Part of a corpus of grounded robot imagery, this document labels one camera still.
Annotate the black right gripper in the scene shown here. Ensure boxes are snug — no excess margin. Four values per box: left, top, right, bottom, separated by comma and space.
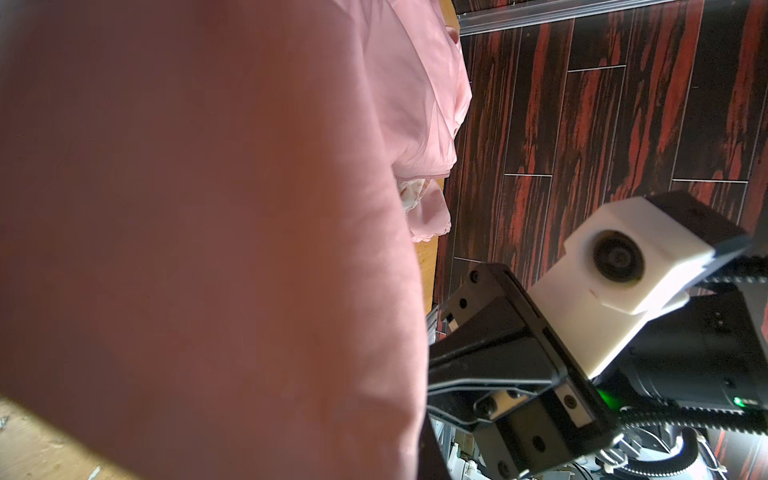
595, 284, 767, 432

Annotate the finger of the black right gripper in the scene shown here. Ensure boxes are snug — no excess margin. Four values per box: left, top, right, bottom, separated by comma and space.
427, 263, 620, 479

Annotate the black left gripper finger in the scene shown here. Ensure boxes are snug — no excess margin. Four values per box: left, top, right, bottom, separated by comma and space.
417, 416, 450, 480

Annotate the pink zip jacket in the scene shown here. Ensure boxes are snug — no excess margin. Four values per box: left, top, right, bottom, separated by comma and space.
1, 1, 468, 479

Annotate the aluminium corner post right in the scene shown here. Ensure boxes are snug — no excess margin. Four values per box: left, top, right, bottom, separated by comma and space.
458, 0, 670, 37

